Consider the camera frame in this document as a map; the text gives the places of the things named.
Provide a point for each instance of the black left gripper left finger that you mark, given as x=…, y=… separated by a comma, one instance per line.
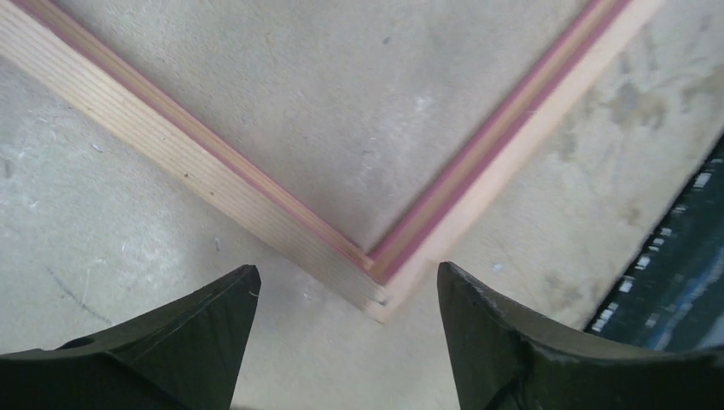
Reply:
x=186, y=354

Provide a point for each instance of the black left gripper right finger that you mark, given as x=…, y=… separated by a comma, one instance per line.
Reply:
x=505, y=355

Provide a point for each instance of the pink wooden picture frame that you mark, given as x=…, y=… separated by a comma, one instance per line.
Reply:
x=359, y=139

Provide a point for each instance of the dark blue network switch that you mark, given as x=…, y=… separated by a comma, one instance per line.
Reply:
x=670, y=297

